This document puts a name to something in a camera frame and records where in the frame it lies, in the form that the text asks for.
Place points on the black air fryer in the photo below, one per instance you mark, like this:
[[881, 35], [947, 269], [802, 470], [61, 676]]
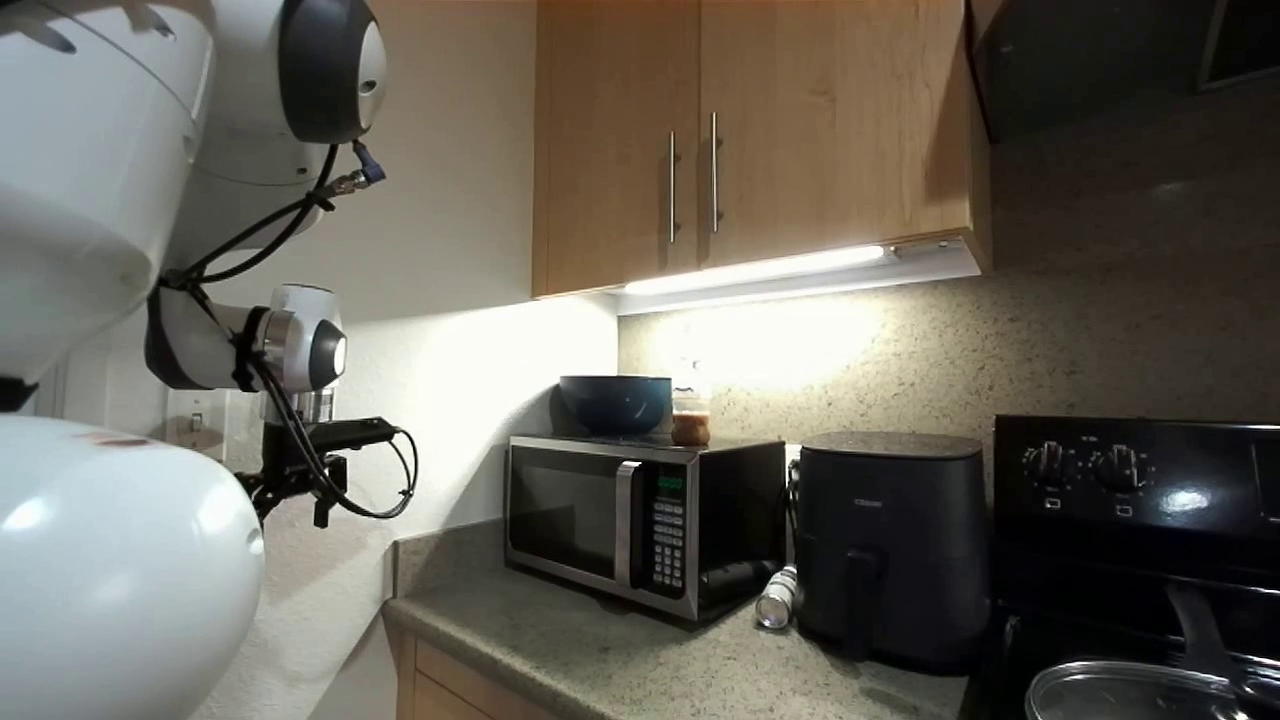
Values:
[[895, 561]]

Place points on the dark blue bowl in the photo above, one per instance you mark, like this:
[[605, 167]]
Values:
[[614, 405]]

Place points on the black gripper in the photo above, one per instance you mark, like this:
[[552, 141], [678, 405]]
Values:
[[297, 454]]

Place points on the stainless steel microwave oven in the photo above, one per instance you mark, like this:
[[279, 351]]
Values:
[[626, 527]]

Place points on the small white shaker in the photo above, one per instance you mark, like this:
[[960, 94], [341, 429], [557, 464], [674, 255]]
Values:
[[777, 596]]

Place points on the black kitchen stove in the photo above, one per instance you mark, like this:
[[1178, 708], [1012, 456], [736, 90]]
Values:
[[1133, 535]]

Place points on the under-cabinet light strip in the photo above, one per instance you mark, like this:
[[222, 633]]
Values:
[[762, 272]]

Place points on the dark range hood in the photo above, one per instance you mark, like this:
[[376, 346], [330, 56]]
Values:
[[1104, 61]]

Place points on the glass jar with brown contents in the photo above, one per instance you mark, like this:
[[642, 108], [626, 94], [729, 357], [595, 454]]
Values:
[[689, 425]]

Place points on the glass pan lid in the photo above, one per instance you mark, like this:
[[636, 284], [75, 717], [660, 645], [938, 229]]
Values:
[[1124, 694]]

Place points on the wooden base cabinet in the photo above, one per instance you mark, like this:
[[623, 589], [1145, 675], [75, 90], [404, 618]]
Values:
[[444, 687]]

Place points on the black frying pan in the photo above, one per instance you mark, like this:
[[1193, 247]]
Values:
[[1199, 624]]

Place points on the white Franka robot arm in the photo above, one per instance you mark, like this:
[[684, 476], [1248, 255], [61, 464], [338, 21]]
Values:
[[106, 145]]

